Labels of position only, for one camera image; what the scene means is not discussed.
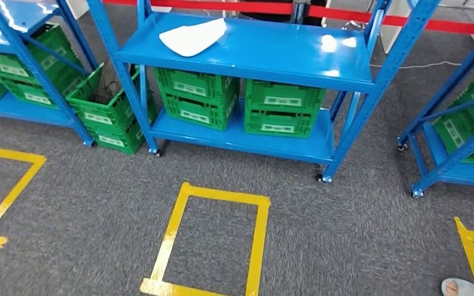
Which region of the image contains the person's foot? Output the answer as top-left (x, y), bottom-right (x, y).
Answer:
top-left (441, 277), bottom-right (474, 296)

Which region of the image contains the yellow tape square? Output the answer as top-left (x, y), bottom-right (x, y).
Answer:
top-left (139, 181), bottom-right (272, 296)

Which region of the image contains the red barrier belt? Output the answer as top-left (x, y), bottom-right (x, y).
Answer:
top-left (308, 4), bottom-right (474, 36)
top-left (102, 0), bottom-right (294, 16)

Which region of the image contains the black cable tangle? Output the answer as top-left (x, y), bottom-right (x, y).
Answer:
top-left (94, 71), bottom-right (123, 105)

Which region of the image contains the white desk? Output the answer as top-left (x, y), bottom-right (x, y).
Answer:
top-left (67, 0), bottom-right (91, 20)
top-left (380, 0), bottom-right (410, 54)

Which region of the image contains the blue steel shelf rack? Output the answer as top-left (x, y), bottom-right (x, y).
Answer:
top-left (85, 0), bottom-right (443, 183)
top-left (0, 0), bottom-right (99, 147)
top-left (396, 22), bottom-right (474, 199)

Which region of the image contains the white triangular panel part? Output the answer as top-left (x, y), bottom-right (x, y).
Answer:
top-left (158, 17), bottom-right (228, 58)

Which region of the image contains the white floor cable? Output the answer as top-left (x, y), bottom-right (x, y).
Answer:
top-left (370, 60), bottom-right (474, 71)

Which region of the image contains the dark barrier post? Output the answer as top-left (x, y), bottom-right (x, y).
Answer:
top-left (290, 0), bottom-right (312, 25)

